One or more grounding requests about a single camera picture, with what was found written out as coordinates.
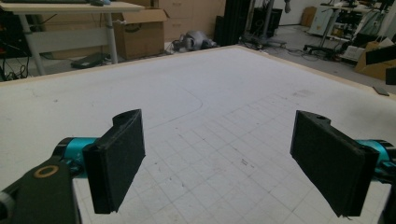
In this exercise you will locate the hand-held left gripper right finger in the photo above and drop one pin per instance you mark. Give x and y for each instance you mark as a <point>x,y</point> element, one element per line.
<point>333,165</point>

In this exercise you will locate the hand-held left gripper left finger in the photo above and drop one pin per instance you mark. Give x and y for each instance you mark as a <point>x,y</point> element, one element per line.
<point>115,168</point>

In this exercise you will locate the small dark flat piece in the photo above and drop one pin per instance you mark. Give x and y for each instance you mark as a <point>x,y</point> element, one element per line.
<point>381,90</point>

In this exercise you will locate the black wheeled stand base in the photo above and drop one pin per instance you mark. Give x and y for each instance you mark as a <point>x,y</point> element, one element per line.
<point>320,49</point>

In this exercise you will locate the white equipment cart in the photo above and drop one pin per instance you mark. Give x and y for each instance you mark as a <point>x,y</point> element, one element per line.
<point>323,18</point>

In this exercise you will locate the small cardboard box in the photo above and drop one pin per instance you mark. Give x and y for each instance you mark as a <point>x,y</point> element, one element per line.
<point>308,16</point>

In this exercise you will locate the black flat case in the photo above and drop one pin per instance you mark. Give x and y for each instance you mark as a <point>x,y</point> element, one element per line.
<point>90,60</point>

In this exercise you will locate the large open cardboard box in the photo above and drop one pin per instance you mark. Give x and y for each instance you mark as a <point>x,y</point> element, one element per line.
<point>140,37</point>

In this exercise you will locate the grey device on floor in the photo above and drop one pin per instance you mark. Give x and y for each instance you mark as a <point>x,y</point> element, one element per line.
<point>194,40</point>

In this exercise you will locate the tall black stand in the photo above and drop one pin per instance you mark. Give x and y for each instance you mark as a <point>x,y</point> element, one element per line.
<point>233,21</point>

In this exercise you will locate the wooden top desk white legs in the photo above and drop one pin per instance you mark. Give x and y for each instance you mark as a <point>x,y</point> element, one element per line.
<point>68,7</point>

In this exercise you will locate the dark equipment under desk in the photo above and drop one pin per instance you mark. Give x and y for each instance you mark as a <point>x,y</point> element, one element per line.
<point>12,34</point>

